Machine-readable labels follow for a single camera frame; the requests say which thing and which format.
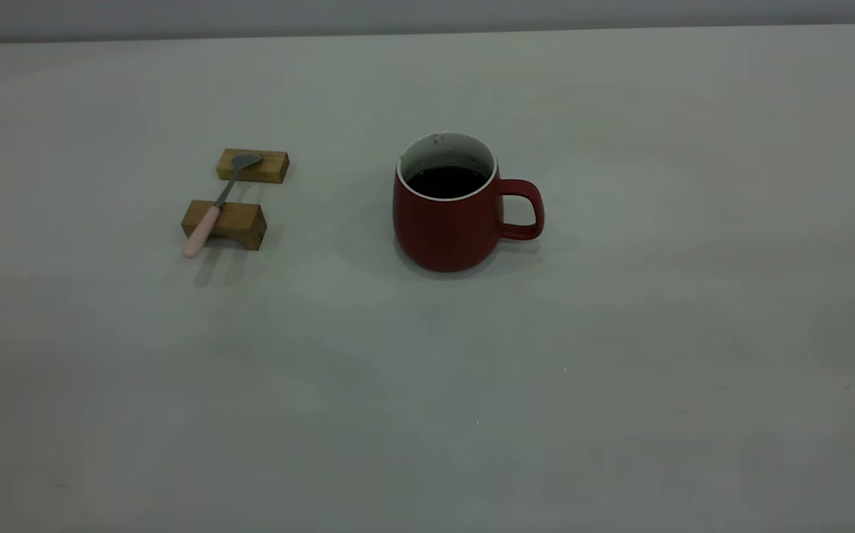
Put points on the red ceramic mug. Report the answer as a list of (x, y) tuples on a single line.
[(446, 229)]

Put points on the dark coffee liquid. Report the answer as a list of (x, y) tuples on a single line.
[(448, 182)]

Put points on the flat wooden block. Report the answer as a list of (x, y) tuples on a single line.
[(268, 169)]

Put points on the arched wooden block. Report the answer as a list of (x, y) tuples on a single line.
[(238, 220)]

